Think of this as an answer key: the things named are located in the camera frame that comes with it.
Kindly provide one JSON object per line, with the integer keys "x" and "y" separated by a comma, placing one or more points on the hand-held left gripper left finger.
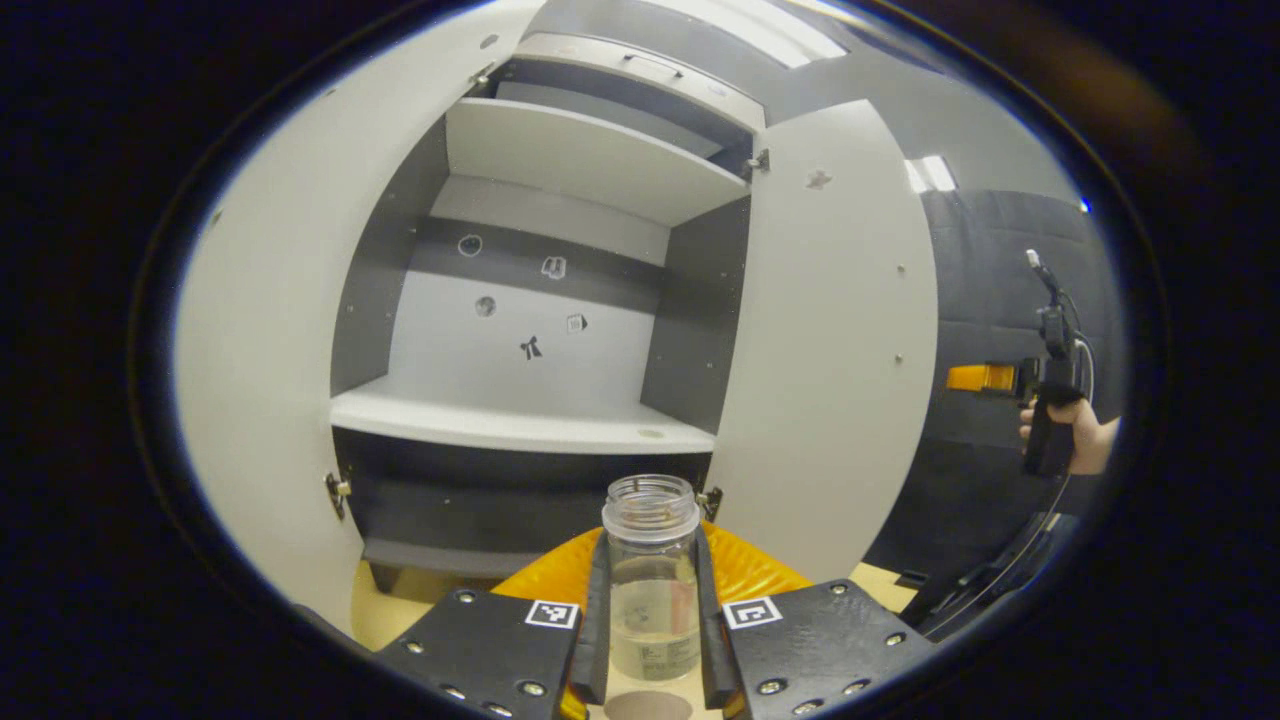
{"x": 590, "y": 650}

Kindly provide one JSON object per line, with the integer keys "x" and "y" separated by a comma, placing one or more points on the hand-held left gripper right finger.
{"x": 715, "y": 650}

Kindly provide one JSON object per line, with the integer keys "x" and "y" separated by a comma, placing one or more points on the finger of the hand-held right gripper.
{"x": 985, "y": 377}

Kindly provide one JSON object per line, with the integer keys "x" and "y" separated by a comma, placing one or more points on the round brown coaster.
{"x": 648, "y": 708}

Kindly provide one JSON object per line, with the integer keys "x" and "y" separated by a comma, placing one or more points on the clear glass bottle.
{"x": 652, "y": 590}

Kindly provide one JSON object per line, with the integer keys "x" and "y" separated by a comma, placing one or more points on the white cabinet door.
{"x": 830, "y": 350}
{"x": 270, "y": 300}

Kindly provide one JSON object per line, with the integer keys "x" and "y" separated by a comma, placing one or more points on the white and grey cabinet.
{"x": 520, "y": 300}

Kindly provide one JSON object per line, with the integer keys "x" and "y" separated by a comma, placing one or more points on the metal door hinge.
{"x": 337, "y": 492}
{"x": 760, "y": 159}
{"x": 709, "y": 502}
{"x": 482, "y": 76}

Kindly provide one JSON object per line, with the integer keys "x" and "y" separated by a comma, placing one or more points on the white cabinet shelf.
{"x": 590, "y": 155}
{"x": 520, "y": 422}

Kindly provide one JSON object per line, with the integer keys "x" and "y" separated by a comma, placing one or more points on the black quilted cloth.
{"x": 990, "y": 290}

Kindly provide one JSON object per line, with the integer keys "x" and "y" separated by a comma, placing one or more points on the small ceiling light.
{"x": 930, "y": 173}

